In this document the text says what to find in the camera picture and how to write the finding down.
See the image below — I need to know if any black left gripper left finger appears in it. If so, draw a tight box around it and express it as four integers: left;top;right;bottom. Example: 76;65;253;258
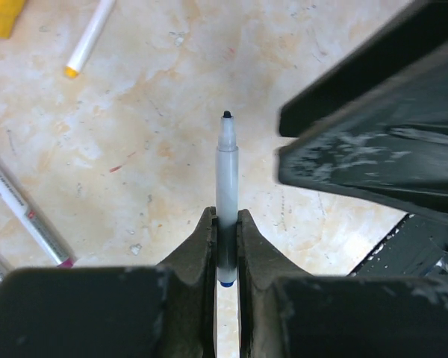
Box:
0;207;217;357

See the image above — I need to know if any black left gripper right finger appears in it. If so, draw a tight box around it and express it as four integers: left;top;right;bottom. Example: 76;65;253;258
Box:
237;210;448;357

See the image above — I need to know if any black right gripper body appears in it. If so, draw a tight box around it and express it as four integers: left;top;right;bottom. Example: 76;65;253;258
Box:
277;1;448;224

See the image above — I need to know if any white blue-end pen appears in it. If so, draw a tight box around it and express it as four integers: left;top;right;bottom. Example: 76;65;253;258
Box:
216;110;239;288

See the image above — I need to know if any white purple-end pen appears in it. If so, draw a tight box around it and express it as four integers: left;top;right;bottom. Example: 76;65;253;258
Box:
0;166;75;269

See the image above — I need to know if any thin white yellow-end pen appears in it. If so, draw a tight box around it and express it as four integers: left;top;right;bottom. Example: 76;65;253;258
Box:
64;0;116;79

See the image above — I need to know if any yellow folded t-shirt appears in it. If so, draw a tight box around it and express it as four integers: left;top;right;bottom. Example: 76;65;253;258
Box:
0;0;25;39

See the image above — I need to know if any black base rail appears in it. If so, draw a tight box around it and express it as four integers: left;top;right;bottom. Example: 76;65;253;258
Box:
350;214;448;281

